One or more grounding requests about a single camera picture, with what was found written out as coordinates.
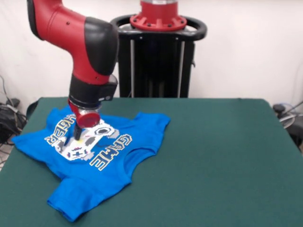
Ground blue printed t-shirt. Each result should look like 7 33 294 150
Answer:
11 105 171 223

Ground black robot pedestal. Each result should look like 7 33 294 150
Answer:
110 14 208 98

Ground dark green table cloth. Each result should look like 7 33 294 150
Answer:
0 96 303 227

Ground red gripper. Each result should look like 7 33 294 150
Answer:
67 98 101 140

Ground black cable tangle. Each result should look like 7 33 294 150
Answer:
0 75 28 166
272 101 303 152

